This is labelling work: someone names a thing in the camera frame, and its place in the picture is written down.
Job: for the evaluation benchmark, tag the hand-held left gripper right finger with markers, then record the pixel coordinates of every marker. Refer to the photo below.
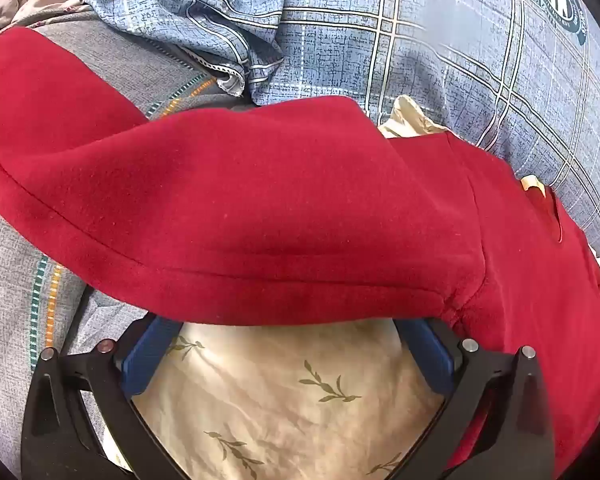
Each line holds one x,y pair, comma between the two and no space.
429,355

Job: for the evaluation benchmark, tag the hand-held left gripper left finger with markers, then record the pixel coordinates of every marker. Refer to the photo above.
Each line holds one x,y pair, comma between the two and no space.
144,357

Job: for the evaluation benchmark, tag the red knit garment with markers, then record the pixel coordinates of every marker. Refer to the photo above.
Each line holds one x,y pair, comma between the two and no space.
280,210

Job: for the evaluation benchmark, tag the cream leaf-print pillow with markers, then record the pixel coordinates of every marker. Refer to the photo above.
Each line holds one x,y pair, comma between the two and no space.
280,390

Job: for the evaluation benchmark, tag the grey striped bedsheet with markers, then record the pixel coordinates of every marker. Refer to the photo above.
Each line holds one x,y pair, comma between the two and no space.
10,285

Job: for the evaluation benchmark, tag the blue plaid duvet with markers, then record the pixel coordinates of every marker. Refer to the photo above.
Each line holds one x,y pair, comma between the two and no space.
430,55

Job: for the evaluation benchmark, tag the beige crumpled cloth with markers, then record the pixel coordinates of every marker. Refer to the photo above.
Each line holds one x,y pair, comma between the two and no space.
35,2

